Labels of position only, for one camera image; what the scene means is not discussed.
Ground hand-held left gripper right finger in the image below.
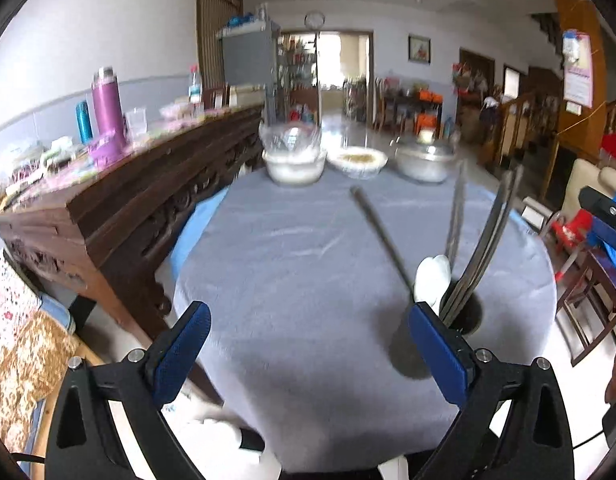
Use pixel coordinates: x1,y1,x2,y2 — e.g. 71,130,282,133
408,301,575,480

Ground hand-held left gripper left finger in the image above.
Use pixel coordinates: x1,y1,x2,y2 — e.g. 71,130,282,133
45,301,212,480

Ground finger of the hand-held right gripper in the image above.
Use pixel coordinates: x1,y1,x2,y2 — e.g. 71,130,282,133
578,186,616,238

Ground black cylindrical utensil holder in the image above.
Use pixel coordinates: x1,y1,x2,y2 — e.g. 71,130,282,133
389,287,484,380

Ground white plastic spoon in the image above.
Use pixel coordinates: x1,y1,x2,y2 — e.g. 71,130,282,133
414,257,441,306
435,255,453,311

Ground bundle of dark chopsticks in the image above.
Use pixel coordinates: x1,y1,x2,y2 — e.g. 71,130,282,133
440,160,526,326

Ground single dark metal chopstick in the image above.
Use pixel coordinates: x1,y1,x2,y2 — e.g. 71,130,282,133
350,186,418,296

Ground beige armchair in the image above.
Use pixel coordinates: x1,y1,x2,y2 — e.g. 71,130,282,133
558,158,616,216

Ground red plastic child chair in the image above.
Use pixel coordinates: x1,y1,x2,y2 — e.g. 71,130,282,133
540,207,596,281

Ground white step stool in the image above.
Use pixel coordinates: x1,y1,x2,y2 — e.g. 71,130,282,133
522,196,551,233

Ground person's white shoe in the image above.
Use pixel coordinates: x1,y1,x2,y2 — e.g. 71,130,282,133
185,400,284,480

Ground dark wooden chair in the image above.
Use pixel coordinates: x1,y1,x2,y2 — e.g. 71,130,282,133
555,250,616,366

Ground wooden stair railing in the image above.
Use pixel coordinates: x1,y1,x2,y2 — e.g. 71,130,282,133
488,90,564,161

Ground grey tablecloth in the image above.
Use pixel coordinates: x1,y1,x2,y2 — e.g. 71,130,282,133
173,160,559,473

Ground straw patterned cushion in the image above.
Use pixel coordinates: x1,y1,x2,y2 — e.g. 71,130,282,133
0,310,84,456

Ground person's dark trousers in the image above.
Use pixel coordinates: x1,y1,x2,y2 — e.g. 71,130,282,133
283,450,439,480

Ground carved wooden sideboard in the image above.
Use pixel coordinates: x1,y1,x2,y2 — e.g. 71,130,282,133
0,105,266,406

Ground floral paper bag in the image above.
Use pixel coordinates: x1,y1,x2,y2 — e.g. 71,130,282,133
0,255,39,356

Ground metal pot with lid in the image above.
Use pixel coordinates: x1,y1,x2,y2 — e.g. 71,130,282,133
394,130,458,184

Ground patterned bowl with food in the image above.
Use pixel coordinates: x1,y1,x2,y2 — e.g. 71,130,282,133
327,146,389,180

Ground purple flask cap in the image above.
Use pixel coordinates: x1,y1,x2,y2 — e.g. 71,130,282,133
88,130,124,166

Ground floral table runner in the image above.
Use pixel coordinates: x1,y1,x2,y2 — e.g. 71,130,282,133
0,105,249,206

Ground clear plastic cup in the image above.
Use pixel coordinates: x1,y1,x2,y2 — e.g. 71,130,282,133
124,107,148,141

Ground teal bottle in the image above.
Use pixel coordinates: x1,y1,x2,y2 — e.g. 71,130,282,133
75,101,94,145

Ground purple thermos flask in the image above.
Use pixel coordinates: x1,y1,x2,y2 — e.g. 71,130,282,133
91,66,127,146

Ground plastic water bottle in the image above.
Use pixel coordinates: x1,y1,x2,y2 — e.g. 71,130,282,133
188,64,204,111

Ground grey refrigerator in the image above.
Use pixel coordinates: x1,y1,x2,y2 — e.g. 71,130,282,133
217,19,281,126

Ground glass display shelf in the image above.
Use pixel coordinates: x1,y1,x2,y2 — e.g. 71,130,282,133
280,32,321,121

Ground brown wooden door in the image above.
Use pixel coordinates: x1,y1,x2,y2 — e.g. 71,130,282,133
195,0,244,88

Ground wall calendar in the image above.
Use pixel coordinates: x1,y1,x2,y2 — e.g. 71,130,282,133
562,30,594,106

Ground framed wall picture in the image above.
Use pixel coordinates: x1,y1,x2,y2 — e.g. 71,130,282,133
408,35,432,64

